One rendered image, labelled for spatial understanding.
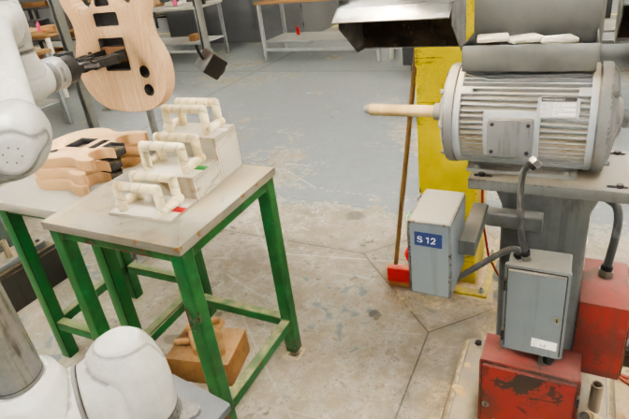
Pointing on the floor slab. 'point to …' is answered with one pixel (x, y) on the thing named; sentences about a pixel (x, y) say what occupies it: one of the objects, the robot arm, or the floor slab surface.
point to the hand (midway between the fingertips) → (113, 54)
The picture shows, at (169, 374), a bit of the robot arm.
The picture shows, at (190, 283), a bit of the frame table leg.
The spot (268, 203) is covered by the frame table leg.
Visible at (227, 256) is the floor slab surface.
